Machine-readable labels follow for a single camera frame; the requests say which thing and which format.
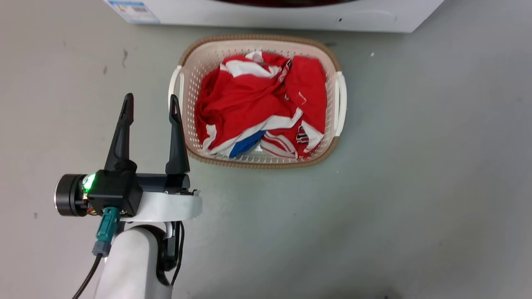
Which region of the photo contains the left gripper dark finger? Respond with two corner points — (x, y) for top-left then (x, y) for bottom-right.
(165, 94), (191, 176)
(103, 93), (138, 173)

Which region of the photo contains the left gripper body grey white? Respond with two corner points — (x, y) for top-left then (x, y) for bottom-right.
(54, 173), (203, 223)

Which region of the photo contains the white washing machine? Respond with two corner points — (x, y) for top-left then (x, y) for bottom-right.
(103, 0), (445, 34)

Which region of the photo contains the blue cloth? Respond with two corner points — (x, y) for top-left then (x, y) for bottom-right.
(228, 130), (266, 159)

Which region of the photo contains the beige plastic laundry basket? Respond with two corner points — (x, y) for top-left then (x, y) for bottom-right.
(168, 34), (347, 170)

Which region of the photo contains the red white striped jersey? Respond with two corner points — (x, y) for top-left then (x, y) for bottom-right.
(195, 50), (325, 161)

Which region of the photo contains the blue white energy label sticker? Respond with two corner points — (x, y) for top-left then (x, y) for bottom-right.
(106, 0), (161, 25)

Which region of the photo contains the plain red shirt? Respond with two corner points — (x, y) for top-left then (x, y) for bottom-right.
(284, 56), (328, 134)

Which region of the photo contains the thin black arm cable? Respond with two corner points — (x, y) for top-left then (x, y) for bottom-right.
(170, 221), (186, 288)

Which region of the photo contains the black cable with teal connector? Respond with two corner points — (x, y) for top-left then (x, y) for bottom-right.
(72, 206), (123, 299)

